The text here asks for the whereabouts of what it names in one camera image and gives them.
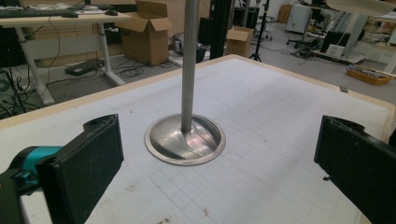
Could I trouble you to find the black frame strut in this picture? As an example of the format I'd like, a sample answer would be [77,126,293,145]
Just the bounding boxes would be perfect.
[209,0,233,61]

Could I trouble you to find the yellow tray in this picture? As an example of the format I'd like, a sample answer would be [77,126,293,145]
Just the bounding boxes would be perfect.
[346,64,395,87]

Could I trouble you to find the small cardboard box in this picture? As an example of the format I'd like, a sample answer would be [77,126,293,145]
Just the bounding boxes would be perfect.
[225,25,255,59]

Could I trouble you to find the desk with white legs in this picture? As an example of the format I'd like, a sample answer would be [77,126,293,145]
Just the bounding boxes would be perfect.
[0,11,133,107]

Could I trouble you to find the white cabinet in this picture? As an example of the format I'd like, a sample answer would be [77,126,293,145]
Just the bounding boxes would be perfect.
[285,3,313,34]

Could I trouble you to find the flat black box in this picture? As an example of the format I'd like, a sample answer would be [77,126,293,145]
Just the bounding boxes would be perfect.
[64,58,106,77]

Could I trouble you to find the desk with rounded beige top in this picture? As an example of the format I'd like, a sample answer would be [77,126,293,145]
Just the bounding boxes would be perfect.
[311,0,396,64]

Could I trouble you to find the grey rounded appliance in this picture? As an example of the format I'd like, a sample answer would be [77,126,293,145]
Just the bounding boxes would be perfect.
[172,32,185,54]

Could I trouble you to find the large open cardboard box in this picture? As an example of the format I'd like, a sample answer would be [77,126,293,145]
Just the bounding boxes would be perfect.
[115,0,173,67]

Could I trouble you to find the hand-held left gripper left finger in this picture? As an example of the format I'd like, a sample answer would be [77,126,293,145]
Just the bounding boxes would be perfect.
[36,113,124,224]

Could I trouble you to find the coiled black cable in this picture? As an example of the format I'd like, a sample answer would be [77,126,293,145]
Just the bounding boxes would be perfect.
[119,66,145,79]

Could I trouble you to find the steel utensil rack stand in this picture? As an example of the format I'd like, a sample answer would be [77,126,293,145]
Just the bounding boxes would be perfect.
[144,0,227,167]

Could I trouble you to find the white grid mat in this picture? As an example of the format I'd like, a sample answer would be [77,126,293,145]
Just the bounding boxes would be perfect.
[0,57,391,224]

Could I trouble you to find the black keyboard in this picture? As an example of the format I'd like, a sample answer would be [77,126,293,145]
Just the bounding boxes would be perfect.
[0,7,79,20]

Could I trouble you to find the black tripod stand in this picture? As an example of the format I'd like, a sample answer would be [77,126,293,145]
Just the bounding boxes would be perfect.
[247,0,273,63]

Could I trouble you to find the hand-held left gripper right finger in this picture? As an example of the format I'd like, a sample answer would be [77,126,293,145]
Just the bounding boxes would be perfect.
[313,115,396,224]

